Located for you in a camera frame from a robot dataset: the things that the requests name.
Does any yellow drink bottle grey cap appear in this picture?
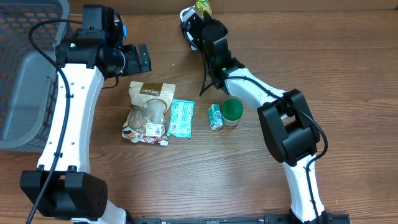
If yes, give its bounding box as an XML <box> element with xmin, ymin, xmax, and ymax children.
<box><xmin>195</xmin><ymin>0</ymin><xmax>213</xmax><ymax>16</ymax></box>

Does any brown white snack bag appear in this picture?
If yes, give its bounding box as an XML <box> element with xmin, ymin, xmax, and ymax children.
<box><xmin>121</xmin><ymin>81</ymin><xmax>175</xmax><ymax>146</ymax></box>

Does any mint green tissue pack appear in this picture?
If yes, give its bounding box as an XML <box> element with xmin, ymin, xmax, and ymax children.
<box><xmin>167</xmin><ymin>99</ymin><xmax>195</xmax><ymax>139</ymax></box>

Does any green white can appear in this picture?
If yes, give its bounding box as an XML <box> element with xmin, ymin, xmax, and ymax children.
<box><xmin>221</xmin><ymin>98</ymin><xmax>243</xmax><ymax>126</ymax></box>

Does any teal white tissue pack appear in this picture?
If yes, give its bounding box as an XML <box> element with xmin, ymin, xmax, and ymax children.
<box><xmin>208</xmin><ymin>103</ymin><xmax>223</xmax><ymax>131</ymax></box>

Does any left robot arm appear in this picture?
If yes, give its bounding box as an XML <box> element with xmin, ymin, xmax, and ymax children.
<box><xmin>20</xmin><ymin>5</ymin><xmax>151</xmax><ymax>223</ymax></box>

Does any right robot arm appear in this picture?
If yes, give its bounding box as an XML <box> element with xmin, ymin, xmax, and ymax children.
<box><xmin>180</xmin><ymin>6</ymin><xmax>326</xmax><ymax>223</ymax></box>

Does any white barcode scanner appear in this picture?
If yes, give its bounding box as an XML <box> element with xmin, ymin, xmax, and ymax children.
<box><xmin>180</xmin><ymin>6</ymin><xmax>202</xmax><ymax>32</ymax></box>

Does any dark grey plastic basket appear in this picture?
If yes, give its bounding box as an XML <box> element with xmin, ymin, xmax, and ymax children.
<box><xmin>1</xmin><ymin>0</ymin><xmax>71</xmax><ymax>152</ymax></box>

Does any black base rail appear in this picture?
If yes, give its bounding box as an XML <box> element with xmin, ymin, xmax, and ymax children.
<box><xmin>127</xmin><ymin>213</ymin><xmax>351</xmax><ymax>224</ymax></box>

